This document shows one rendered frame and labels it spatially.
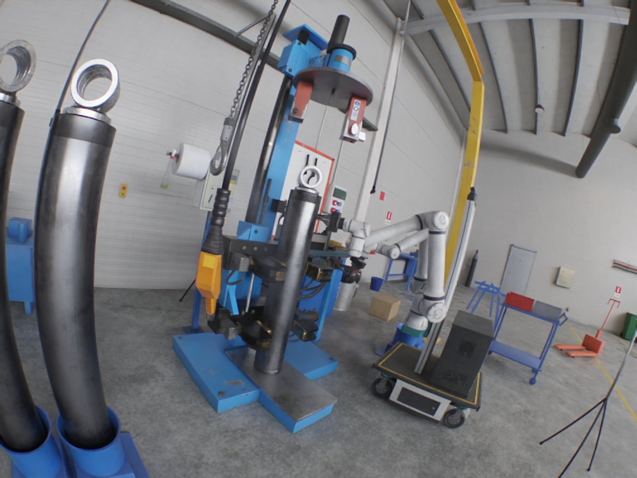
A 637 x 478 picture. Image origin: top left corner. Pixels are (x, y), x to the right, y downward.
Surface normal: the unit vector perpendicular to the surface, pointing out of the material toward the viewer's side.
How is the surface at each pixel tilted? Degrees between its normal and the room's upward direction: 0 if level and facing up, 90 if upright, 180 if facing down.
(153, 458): 0
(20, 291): 90
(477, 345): 90
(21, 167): 90
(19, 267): 90
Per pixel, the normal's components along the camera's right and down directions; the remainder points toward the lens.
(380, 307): -0.56, -0.06
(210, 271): 0.04, 0.10
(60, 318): 0.66, 0.22
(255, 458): 0.23, -0.97
